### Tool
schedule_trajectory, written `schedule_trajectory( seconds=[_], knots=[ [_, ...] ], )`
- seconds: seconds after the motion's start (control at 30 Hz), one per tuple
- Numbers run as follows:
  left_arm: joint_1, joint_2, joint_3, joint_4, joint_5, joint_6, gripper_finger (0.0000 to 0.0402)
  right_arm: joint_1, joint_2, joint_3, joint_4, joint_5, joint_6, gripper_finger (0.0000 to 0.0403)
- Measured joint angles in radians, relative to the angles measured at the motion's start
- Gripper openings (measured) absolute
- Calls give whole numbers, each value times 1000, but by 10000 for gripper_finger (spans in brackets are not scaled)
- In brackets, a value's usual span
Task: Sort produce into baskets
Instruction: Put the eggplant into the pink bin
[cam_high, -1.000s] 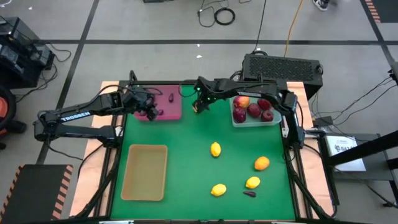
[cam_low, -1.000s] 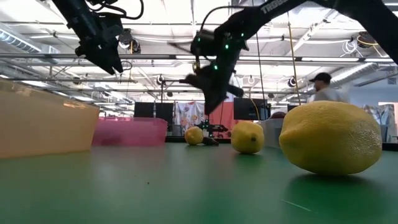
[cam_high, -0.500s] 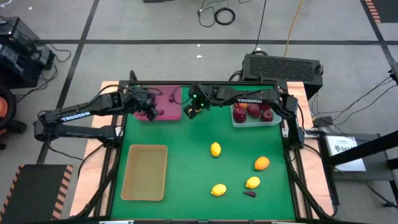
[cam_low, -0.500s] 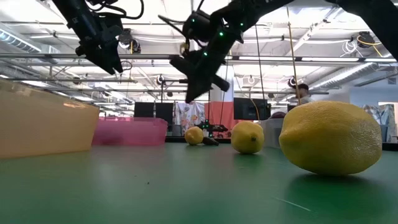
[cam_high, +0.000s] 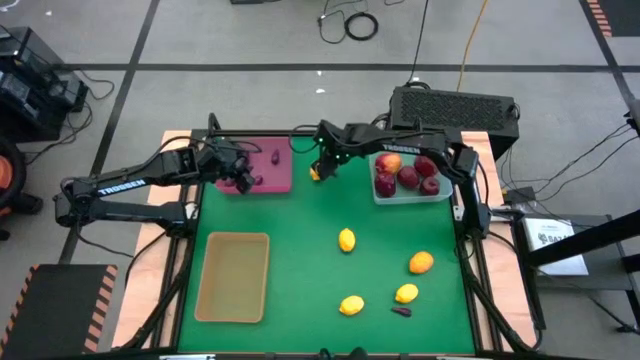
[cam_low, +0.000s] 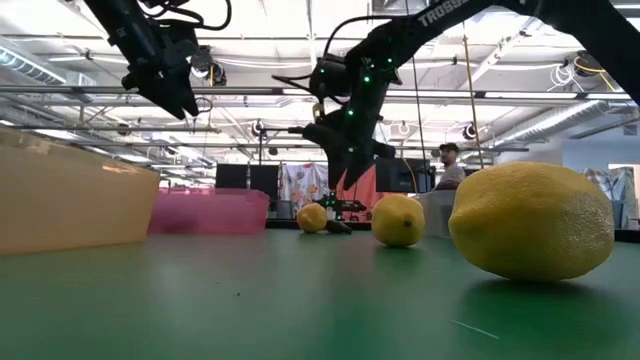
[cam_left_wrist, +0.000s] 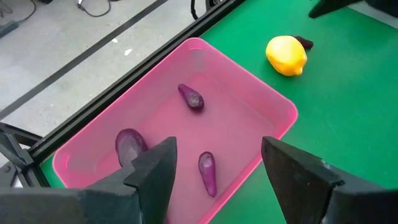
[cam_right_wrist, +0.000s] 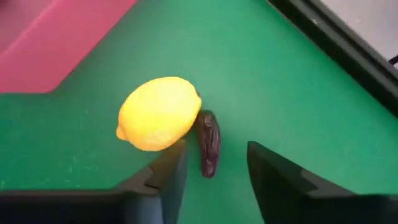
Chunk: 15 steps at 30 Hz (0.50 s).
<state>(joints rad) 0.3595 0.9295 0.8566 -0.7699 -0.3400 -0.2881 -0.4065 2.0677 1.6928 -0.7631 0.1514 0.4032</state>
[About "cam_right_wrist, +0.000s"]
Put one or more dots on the wrinkled dark brown date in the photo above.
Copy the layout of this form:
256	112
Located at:
209	143

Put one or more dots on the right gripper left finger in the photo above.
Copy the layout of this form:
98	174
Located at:
161	186

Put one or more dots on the black table edge frame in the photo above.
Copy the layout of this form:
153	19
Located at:
342	46

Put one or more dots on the yellow lemon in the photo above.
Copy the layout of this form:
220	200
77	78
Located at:
158	113

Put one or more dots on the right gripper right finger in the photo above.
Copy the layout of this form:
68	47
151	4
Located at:
295	199

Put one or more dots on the pink translucent plastic basket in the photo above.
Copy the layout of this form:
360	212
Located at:
46	43

